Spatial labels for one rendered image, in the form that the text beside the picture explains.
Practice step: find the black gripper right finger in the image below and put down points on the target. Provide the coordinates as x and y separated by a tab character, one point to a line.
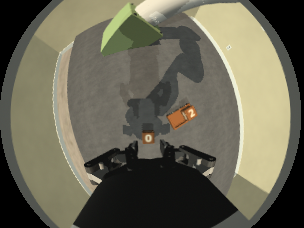
203	162

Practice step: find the brown number cube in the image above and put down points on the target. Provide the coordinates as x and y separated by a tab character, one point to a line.
148	137
189	113

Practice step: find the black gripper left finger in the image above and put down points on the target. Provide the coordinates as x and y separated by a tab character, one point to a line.
99	166

